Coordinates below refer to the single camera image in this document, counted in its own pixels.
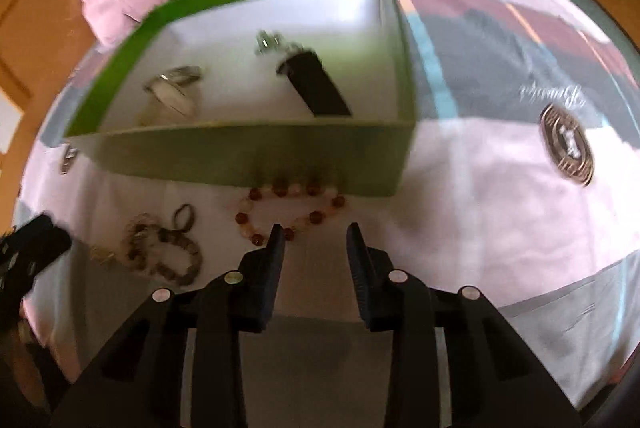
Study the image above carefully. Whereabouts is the small gold jewelry piece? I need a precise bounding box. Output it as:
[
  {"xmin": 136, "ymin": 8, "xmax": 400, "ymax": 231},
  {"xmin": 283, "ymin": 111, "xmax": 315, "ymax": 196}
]
[{"xmin": 89, "ymin": 246, "xmax": 117, "ymax": 266}]

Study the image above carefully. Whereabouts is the clear crystal bead bracelet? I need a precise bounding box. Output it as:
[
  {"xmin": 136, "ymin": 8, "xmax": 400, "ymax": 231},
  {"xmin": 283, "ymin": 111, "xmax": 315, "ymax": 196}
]
[{"xmin": 119, "ymin": 212, "xmax": 164, "ymax": 274}]

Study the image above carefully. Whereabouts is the brown wooden bead bracelet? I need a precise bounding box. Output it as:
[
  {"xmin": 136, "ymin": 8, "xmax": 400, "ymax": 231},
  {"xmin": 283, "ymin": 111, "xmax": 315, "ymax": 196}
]
[{"xmin": 144, "ymin": 226, "xmax": 204, "ymax": 287}]

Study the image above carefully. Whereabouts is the silver bangle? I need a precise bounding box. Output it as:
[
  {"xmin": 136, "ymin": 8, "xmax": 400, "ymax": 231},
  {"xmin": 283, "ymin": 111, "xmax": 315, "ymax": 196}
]
[{"xmin": 143, "ymin": 65, "xmax": 203, "ymax": 116}]

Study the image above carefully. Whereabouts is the red and white bead bracelet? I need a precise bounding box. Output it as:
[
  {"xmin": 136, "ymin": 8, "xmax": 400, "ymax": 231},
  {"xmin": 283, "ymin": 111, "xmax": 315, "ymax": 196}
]
[{"xmin": 234, "ymin": 176, "xmax": 350, "ymax": 247}]

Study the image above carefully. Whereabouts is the green crystal bracelet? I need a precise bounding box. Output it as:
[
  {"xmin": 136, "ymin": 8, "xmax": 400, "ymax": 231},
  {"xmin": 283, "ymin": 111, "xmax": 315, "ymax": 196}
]
[{"xmin": 252, "ymin": 29, "xmax": 304, "ymax": 58}]

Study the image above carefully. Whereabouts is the black rectangular case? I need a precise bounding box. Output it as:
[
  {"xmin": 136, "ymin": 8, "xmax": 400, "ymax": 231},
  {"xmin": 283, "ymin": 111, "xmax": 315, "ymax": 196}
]
[{"xmin": 277, "ymin": 50, "xmax": 352, "ymax": 117}]

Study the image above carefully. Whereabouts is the patterned bed sheet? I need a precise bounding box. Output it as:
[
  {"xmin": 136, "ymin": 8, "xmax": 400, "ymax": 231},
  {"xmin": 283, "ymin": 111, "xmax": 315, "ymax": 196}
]
[{"xmin": 14, "ymin": 0, "xmax": 639, "ymax": 404}]

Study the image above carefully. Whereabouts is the green cardboard box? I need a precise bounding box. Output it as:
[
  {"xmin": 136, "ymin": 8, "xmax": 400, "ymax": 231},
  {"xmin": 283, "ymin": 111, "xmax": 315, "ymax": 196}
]
[{"xmin": 64, "ymin": 0, "xmax": 418, "ymax": 196}]

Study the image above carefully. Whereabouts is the dark brown ring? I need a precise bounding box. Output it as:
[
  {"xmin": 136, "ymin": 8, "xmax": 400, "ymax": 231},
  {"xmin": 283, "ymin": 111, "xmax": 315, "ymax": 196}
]
[{"xmin": 171, "ymin": 202, "xmax": 198, "ymax": 234}]

